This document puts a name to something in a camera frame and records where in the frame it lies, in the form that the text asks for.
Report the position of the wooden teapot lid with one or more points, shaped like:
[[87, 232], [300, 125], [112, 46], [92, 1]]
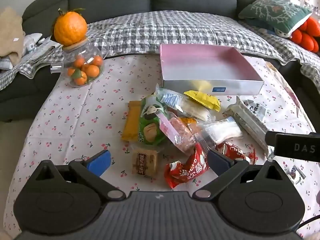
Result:
[[75, 47]]

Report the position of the clear packet with white filling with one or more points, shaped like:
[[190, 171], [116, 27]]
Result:
[[222, 130]]

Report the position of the green patterned cushion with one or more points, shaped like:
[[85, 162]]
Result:
[[272, 12]]

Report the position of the pink cardboard box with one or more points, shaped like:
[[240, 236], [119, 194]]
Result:
[[207, 62]]

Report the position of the glass teapot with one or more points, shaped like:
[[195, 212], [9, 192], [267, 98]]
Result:
[[75, 53]]

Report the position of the pile of small tangerines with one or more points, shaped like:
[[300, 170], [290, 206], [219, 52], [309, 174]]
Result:
[[91, 70]]

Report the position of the orange plush toy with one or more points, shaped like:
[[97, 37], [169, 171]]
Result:
[[306, 37]]

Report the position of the small white snack packet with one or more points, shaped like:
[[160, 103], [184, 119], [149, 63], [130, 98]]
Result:
[[296, 173]]

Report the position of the yellow crinkled snack packet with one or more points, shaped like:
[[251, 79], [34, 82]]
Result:
[[205, 100]]

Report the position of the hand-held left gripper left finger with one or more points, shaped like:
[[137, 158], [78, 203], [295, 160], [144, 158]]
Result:
[[100, 161]]

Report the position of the long white cracker packet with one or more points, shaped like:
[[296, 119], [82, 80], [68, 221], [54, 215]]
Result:
[[247, 120]]

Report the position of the golden yellow snack bar packet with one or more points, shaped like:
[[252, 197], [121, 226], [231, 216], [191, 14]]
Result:
[[131, 122]]

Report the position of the green snack packet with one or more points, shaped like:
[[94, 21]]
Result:
[[150, 130]]

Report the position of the beige cloth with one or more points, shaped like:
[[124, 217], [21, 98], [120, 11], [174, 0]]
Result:
[[10, 35]]

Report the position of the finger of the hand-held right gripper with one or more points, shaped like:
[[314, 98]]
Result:
[[270, 137]]

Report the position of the brown square snack packet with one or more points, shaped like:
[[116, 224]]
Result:
[[145, 162]]

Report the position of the pink snack packet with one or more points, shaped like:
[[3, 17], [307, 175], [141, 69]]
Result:
[[181, 135]]

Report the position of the clear packet with blue print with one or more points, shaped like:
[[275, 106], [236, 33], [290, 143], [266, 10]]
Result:
[[172, 100]]

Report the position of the white cloth bundle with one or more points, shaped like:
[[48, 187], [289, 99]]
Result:
[[31, 42]]

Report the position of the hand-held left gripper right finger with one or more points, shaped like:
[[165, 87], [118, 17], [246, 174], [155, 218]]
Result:
[[217, 162]]

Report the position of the grey checkered blanket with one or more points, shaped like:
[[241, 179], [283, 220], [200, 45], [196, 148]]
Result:
[[175, 27]]

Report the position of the large orange fruit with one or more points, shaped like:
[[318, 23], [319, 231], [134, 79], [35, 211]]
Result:
[[70, 28]]

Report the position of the cherry print tablecloth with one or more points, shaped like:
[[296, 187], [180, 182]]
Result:
[[75, 120]]

